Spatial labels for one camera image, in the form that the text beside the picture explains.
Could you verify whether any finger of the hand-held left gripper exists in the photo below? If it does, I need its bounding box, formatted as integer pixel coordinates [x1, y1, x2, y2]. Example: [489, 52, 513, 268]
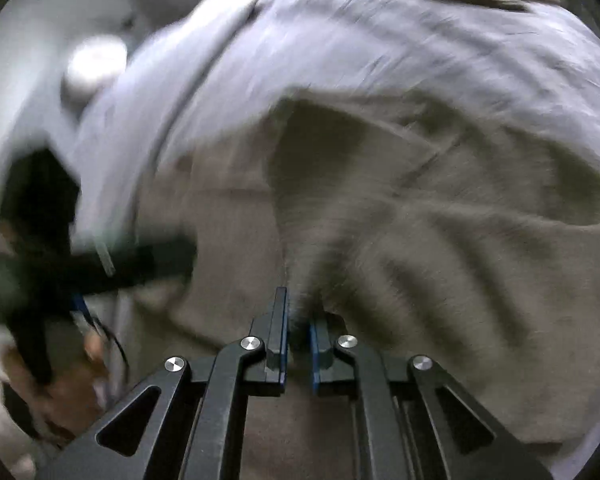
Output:
[102, 236, 199, 292]

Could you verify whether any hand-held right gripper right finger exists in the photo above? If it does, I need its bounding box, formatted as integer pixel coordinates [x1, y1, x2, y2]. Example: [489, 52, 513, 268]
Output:
[307, 312, 553, 480]

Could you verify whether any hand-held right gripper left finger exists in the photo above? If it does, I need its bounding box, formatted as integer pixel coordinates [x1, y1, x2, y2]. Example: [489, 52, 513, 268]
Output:
[35, 287, 289, 480]

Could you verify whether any olive green small garment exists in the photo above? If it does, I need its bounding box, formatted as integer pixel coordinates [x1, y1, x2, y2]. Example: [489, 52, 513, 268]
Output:
[125, 95, 600, 480]

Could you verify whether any person's left hand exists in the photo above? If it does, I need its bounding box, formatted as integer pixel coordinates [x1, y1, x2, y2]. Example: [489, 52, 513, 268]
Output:
[0, 332, 126, 443]

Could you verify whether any white round object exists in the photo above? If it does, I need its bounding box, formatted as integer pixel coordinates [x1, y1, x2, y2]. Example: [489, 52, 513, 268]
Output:
[62, 37, 128, 106]

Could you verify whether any white embossed bedspread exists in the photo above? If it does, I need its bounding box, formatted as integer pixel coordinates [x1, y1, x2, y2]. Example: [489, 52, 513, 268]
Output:
[72, 0, 600, 480]

